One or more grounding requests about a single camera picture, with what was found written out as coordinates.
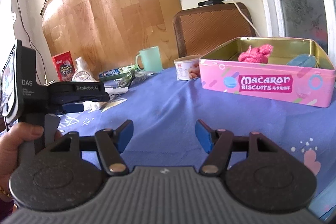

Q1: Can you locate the white plastic bag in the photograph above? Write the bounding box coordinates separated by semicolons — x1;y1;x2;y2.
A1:
71;56;98;82

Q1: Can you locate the brown woven chair back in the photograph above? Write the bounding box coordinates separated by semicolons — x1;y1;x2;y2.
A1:
173;2;256;58

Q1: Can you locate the red snack box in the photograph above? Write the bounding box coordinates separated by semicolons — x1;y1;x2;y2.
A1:
52;51;75;82

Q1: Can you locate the thin black wall cable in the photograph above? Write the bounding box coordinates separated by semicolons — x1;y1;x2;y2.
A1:
11;0;48;83

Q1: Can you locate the wood-pattern wall sheet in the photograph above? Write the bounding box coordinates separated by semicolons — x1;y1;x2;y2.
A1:
41;0;183;80

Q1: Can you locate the white food can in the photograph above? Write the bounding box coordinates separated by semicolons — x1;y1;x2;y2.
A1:
174;55;202;81

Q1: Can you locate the blue printed tablecloth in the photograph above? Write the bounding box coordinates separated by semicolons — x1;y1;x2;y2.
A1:
0;67;336;224

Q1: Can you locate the white cable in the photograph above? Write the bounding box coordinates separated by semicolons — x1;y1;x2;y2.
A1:
217;0;261;37

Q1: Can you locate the mint green mug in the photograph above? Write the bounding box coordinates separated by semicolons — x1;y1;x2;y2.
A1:
135;46;163;73

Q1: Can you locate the blue soft pad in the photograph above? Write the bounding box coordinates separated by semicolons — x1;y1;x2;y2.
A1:
286;54;317;67

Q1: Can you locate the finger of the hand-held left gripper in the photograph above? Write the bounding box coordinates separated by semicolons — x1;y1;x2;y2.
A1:
54;103;85;114

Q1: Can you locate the green toothpaste box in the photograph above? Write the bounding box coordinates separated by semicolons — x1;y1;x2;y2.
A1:
98;64;138;82

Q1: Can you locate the white tissue pack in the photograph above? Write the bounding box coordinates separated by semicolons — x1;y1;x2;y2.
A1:
84;85;129;111

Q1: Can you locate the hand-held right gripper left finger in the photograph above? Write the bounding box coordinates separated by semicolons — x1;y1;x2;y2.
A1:
39;120;134;177

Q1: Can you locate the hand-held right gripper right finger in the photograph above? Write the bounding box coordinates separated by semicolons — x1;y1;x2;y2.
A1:
196;119;289;177

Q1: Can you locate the person's left hand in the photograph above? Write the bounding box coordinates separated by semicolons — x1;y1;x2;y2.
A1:
0;126;45;197

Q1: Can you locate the pink fluffy cloth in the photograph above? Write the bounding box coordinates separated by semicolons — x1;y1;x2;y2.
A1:
238;43;273;64

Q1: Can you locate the pink biscuit tin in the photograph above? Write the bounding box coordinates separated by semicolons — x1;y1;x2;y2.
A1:
199;37;336;109

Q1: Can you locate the gold bracelet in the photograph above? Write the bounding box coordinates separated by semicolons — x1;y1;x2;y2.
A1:
0;186;12;199

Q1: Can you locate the dark green tool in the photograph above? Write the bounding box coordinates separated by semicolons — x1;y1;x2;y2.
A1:
117;70;136;88

